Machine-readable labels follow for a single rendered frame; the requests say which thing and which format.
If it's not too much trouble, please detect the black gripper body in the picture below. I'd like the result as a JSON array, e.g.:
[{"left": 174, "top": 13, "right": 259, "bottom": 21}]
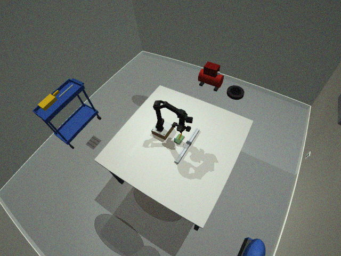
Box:
[{"left": 172, "top": 122, "right": 191, "bottom": 132}]

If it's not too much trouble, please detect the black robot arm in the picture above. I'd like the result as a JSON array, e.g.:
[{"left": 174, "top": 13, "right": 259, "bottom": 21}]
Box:
[{"left": 153, "top": 100, "right": 193, "bottom": 132}]

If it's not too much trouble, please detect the grey slotted metal rail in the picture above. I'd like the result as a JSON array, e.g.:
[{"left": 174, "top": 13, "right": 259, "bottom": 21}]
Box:
[{"left": 174, "top": 128, "right": 200, "bottom": 164}]

